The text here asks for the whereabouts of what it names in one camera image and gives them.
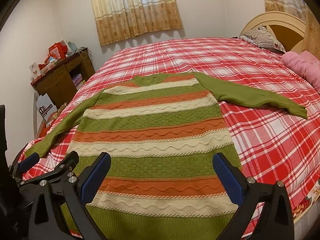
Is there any green orange cream striped sweater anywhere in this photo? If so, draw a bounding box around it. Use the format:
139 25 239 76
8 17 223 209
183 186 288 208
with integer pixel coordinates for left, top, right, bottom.
25 72 307 239

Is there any red bag beside bed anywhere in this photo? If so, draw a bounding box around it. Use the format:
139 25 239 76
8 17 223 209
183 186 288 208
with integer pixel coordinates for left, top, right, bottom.
37 119 55 138

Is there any white box with black logo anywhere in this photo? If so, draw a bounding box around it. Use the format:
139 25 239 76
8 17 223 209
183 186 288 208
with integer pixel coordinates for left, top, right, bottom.
36 94 57 123

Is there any red white plaid bedsheet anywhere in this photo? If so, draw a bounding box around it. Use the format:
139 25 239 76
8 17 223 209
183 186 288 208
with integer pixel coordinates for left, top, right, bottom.
18 37 320 238

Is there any dark brown wooden desk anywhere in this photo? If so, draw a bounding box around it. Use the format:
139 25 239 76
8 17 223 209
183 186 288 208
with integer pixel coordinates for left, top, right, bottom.
30 47 95 108

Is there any white card with orange print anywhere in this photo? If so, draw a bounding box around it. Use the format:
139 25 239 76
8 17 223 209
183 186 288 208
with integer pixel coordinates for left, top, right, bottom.
29 62 42 80

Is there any red gift box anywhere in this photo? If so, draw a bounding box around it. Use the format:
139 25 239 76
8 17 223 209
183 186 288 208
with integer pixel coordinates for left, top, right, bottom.
48 42 68 60

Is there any pink folded blanket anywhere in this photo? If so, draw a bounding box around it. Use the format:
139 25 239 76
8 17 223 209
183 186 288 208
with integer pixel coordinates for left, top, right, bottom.
281 51 320 93

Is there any beige patterned window curtain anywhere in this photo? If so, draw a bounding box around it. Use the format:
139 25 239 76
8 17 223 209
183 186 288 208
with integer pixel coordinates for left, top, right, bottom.
91 0 183 46

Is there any striped grey pillow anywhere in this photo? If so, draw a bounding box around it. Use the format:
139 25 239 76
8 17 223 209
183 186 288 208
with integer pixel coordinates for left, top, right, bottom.
239 25 286 54

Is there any cream wooden headboard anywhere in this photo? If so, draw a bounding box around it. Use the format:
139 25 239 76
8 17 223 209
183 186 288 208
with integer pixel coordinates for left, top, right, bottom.
241 11 306 53

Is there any beige curtain at headboard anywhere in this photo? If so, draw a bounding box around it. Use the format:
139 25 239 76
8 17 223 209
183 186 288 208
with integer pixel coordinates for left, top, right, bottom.
264 0 320 58

